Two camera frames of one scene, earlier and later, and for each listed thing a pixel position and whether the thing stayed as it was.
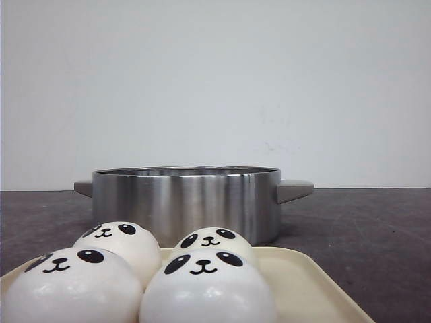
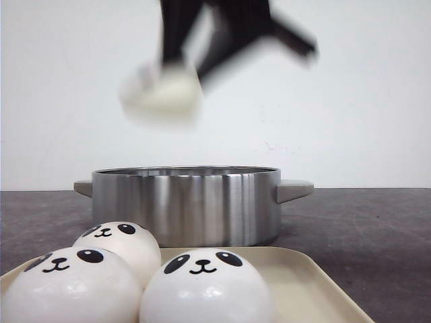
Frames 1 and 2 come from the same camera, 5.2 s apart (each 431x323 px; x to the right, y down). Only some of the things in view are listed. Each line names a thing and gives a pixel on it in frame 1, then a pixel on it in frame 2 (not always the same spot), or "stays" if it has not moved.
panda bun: [129, 241] stays
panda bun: [215, 237] → [155, 93]
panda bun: [210, 285] stays
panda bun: [75, 284] stays
